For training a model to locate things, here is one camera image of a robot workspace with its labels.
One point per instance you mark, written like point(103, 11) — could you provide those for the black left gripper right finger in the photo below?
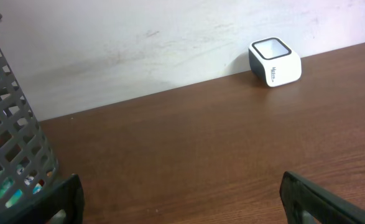
point(307, 202)

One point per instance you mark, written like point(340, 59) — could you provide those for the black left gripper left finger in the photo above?
point(66, 195)

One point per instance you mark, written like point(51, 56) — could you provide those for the white barcode scanner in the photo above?
point(274, 62)

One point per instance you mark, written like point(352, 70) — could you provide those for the grey plastic mesh basket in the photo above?
point(27, 163)

